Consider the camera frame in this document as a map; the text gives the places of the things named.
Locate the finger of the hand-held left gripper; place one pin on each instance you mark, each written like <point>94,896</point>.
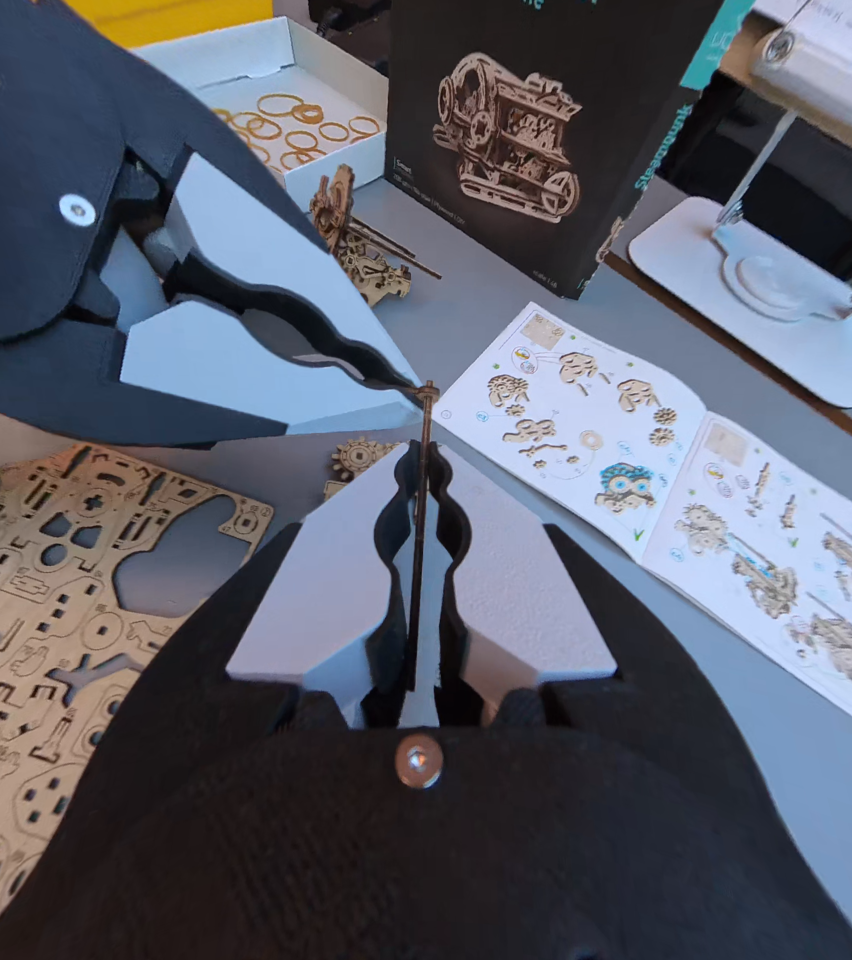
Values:
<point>276,247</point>
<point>246,390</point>

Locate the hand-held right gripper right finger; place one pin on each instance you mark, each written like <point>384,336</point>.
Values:
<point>523,600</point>

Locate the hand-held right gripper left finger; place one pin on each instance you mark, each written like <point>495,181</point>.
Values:
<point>313,600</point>

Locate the wooden gear assembly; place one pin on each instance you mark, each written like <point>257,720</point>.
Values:
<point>362,457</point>

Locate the thin wooden stick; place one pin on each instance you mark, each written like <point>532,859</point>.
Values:
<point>421,480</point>

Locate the wooden mechanical model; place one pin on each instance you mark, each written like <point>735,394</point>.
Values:
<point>358,255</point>

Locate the pile of rubber bands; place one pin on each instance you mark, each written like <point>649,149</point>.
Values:
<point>298,139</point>

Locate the white cardboard tray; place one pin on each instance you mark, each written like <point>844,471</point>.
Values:
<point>336,75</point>

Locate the instruction booklet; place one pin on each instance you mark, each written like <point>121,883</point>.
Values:
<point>695,487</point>

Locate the yellow plastic bin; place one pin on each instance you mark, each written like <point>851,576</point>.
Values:
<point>171,19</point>

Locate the laser-cut wooden parts sheet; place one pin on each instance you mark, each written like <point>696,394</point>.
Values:
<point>58,600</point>

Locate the black model kit box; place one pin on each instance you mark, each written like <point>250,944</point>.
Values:
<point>598,75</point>

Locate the white document stand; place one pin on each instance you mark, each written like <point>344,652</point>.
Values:
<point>770,330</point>

